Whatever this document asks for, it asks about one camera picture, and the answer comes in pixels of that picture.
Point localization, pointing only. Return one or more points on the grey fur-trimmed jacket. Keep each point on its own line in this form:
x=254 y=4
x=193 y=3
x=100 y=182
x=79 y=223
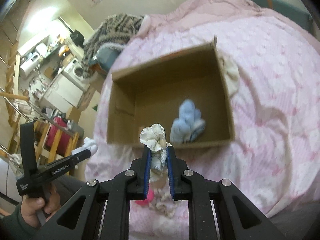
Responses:
x=105 y=57

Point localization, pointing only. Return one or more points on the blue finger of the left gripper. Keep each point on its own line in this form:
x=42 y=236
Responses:
x=79 y=155

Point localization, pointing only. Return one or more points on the teal headboard cushion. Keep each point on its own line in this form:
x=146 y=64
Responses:
x=300 y=17

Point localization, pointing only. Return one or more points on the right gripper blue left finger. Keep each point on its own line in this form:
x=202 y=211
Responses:
x=147 y=154

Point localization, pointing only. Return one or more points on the open brown cardboard box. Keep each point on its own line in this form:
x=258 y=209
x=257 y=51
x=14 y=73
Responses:
x=151 y=93

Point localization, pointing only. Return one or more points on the brown patterned knit blanket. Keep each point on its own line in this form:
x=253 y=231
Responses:
x=114 y=32

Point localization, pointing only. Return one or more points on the white kitchen cabinets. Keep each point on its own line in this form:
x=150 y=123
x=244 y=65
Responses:
x=61 y=94

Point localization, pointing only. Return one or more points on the wooden stair railing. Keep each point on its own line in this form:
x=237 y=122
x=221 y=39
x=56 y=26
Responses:
x=53 y=140

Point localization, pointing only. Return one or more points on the white floral scrunchie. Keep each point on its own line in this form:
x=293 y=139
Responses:
x=154 y=138

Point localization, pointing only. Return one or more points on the white washing machine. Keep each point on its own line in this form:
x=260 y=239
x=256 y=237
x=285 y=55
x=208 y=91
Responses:
x=74 y=73

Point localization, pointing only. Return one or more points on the person's left hand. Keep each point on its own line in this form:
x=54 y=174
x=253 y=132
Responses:
x=30 y=206

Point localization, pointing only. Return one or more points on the white sock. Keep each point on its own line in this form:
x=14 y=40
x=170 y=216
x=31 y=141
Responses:
x=88 y=144

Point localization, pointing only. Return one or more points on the pink patterned quilt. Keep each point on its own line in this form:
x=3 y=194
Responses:
x=274 y=159

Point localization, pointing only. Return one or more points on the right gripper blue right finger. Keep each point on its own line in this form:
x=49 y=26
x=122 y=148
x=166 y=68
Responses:
x=171 y=165

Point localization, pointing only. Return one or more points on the light blue fluffy sock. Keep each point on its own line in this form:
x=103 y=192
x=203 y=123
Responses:
x=189 y=124

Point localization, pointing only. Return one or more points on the beige lace scrunchie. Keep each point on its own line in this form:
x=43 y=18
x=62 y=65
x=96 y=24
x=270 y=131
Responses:
x=162 y=202

